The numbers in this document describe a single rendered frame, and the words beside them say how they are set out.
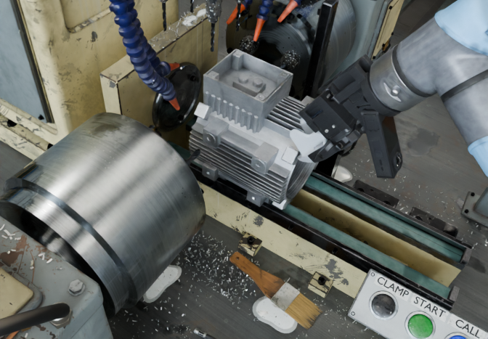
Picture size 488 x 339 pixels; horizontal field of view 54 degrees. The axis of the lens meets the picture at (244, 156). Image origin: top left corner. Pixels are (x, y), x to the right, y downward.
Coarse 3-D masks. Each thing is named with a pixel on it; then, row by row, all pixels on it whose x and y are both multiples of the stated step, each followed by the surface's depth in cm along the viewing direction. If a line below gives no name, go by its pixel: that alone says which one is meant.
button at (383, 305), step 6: (378, 294) 63; (384, 294) 62; (378, 300) 62; (384, 300) 62; (390, 300) 62; (372, 306) 62; (378, 306) 62; (384, 306) 62; (390, 306) 62; (378, 312) 62; (384, 312) 62; (390, 312) 61
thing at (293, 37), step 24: (288, 0) 96; (312, 0) 98; (240, 24) 102; (264, 24) 99; (288, 24) 96; (312, 24) 95; (336, 24) 100; (240, 48) 100; (264, 48) 103; (288, 48) 99; (336, 48) 101
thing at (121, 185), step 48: (96, 144) 65; (144, 144) 66; (48, 192) 59; (96, 192) 60; (144, 192) 63; (192, 192) 69; (48, 240) 61; (96, 240) 59; (144, 240) 62; (144, 288) 65
